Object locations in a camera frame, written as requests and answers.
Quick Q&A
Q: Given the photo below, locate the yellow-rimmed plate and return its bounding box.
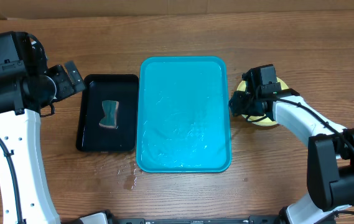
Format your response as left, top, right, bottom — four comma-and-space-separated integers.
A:
237, 78, 288, 127

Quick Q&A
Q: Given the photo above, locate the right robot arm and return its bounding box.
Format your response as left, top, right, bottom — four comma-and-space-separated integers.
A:
229, 88, 354, 223

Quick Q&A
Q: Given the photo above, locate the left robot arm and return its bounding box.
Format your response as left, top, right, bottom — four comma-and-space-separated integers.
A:
0, 61, 85, 223

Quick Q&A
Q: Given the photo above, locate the black plastic tray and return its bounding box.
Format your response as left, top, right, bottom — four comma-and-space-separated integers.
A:
76, 74, 139, 152

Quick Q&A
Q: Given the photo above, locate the teal plastic tray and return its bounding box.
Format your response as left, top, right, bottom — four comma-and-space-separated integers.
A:
136, 56, 232, 173

